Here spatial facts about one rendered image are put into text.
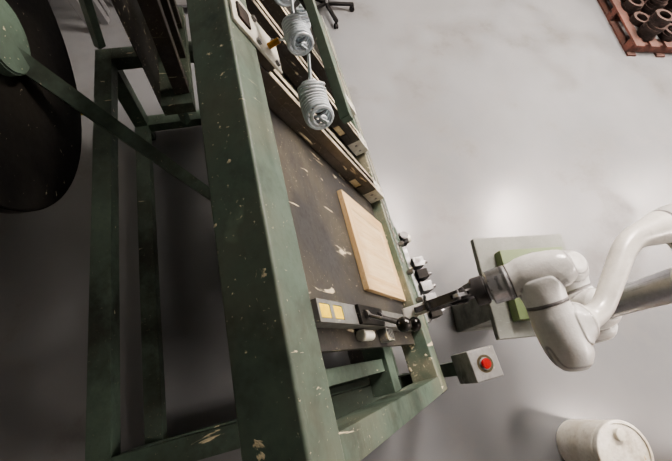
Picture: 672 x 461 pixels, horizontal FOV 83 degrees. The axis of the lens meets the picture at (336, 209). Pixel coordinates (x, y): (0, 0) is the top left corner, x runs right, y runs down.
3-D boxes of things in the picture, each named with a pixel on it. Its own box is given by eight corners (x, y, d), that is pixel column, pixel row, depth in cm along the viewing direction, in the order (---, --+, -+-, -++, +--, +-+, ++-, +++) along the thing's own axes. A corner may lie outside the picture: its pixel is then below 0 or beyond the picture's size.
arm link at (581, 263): (550, 255, 184) (580, 237, 164) (573, 290, 176) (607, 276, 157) (523, 265, 180) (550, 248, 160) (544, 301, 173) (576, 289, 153)
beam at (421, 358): (423, 395, 162) (448, 389, 159) (417, 399, 152) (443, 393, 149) (312, 35, 251) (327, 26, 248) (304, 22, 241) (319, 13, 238)
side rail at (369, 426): (417, 399, 152) (443, 392, 149) (255, 507, 56) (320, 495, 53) (412, 383, 154) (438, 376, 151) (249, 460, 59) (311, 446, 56)
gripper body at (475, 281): (483, 276, 106) (450, 287, 109) (481, 272, 99) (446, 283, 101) (494, 303, 103) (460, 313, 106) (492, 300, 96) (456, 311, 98)
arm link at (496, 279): (501, 262, 97) (478, 269, 99) (517, 297, 93) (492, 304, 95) (502, 267, 105) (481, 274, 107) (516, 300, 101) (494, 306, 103)
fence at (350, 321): (411, 331, 160) (420, 328, 159) (304, 327, 78) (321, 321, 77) (407, 319, 162) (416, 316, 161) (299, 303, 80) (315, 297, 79)
